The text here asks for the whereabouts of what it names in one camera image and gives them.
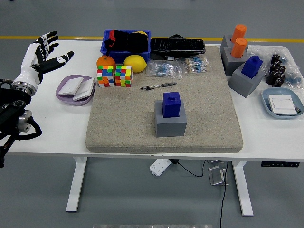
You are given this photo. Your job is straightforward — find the multicolour puzzle cube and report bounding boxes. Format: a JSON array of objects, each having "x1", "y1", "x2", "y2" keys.
[
  {"x1": 114, "y1": 65, "x2": 133, "y2": 88},
  {"x1": 96, "y1": 65, "x2": 115, "y2": 88}
]

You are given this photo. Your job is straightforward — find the white power strip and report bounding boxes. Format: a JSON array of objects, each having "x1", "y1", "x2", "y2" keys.
[{"x1": 149, "y1": 158, "x2": 172, "y2": 177}]

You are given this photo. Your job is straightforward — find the white switch panel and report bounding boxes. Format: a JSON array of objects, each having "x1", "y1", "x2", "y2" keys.
[
  {"x1": 72, "y1": 78, "x2": 95, "y2": 102},
  {"x1": 268, "y1": 94, "x2": 300, "y2": 116},
  {"x1": 57, "y1": 76, "x2": 84, "y2": 96}
]

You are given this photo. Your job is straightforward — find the blue plastic bin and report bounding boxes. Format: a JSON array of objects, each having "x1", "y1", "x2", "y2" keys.
[{"x1": 100, "y1": 29, "x2": 152, "y2": 63}]

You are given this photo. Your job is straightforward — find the yellow lemon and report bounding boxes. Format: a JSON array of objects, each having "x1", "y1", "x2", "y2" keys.
[{"x1": 123, "y1": 54, "x2": 147, "y2": 73}]

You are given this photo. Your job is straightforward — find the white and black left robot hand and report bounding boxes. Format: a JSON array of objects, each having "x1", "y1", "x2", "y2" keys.
[{"x1": 12, "y1": 30, "x2": 75, "y2": 91}]

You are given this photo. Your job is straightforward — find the grey round seal holder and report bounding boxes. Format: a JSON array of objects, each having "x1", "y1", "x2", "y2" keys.
[
  {"x1": 219, "y1": 34, "x2": 238, "y2": 52},
  {"x1": 220, "y1": 46, "x2": 249, "y2": 76}
]

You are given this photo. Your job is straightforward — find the black wrapped keyboard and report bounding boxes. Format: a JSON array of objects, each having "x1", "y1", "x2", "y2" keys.
[{"x1": 150, "y1": 34, "x2": 206, "y2": 57}]

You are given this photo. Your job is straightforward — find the black cloth with red trim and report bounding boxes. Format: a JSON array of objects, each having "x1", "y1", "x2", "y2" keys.
[{"x1": 104, "y1": 29, "x2": 149, "y2": 53}]

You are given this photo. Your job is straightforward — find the long black floor cable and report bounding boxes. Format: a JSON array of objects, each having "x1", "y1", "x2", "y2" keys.
[{"x1": 218, "y1": 161, "x2": 229, "y2": 228}]

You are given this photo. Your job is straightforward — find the black power cord with plug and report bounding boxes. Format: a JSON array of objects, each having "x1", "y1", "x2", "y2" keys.
[{"x1": 171, "y1": 159, "x2": 206, "y2": 178}]

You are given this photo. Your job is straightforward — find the orange fruit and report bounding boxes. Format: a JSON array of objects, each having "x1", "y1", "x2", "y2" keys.
[{"x1": 96, "y1": 55, "x2": 116, "y2": 71}]

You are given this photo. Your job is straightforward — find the purple plate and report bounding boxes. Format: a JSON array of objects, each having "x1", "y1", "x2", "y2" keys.
[{"x1": 55, "y1": 74, "x2": 96, "y2": 107}]

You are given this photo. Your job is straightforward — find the orange round seal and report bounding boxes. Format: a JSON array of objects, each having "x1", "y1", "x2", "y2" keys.
[
  {"x1": 230, "y1": 37, "x2": 248, "y2": 59},
  {"x1": 230, "y1": 24, "x2": 247, "y2": 44}
]

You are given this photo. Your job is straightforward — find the black table control panel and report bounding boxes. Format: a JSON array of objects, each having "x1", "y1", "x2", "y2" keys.
[{"x1": 261, "y1": 161, "x2": 300, "y2": 168}]

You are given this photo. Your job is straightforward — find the grey-brown mat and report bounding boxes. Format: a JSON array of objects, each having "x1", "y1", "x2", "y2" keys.
[{"x1": 85, "y1": 45, "x2": 244, "y2": 154}]

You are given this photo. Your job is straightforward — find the light blue tray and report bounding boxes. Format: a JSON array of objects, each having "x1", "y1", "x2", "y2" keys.
[{"x1": 261, "y1": 87, "x2": 304, "y2": 120}]

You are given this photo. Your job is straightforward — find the bag of blue resistors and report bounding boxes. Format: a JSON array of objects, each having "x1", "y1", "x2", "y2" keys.
[{"x1": 146, "y1": 59, "x2": 183, "y2": 79}]

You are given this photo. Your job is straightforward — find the blue square seal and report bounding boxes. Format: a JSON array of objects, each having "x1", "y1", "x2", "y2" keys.
[
  {"x1": 241, "y1": 56, "x2": 263, "y2": 79},
  {"x1": 161, "y1": 92, "x2": 182, "y2": 118}
]

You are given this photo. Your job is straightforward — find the white table leg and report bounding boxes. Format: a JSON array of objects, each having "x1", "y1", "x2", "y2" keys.
[
  {"x1": 66, "y1": 156, "x2": 88, "y2": 213},
  {"x1": 232, "y1": 161, "x2": 254, "y2": 217}
]

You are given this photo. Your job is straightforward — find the grey square seal holder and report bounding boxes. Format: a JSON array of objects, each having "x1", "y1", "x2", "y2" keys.
[
  {"x1": 228, "y1": 62, "x2": 266, "y2": 98},
  {"x1": 154, "y1": 99, "x2": 187, "y2": 138}
]

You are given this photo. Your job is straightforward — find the thin metal hand tool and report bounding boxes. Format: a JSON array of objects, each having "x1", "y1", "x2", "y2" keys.
[{"x1": 139, "y1": 82, "x2": 178, "y2": 91}]

